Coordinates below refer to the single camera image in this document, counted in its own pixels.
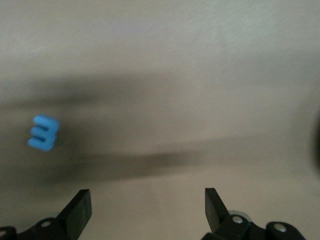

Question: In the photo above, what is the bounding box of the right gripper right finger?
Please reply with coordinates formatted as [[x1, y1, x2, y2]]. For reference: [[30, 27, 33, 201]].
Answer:
[[202, 187, 266, 240]]

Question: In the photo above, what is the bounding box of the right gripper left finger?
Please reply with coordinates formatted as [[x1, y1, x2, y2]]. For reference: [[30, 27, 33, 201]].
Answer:
[[32, 189, 93, 240]]

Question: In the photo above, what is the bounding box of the blue foam letter m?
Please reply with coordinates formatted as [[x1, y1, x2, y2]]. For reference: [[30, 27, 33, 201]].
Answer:
[[27, 114, 60, 153]]

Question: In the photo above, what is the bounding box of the brown table cover mat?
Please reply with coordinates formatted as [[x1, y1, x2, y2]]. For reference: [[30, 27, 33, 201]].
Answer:
[[0, 0, 320, 240]]

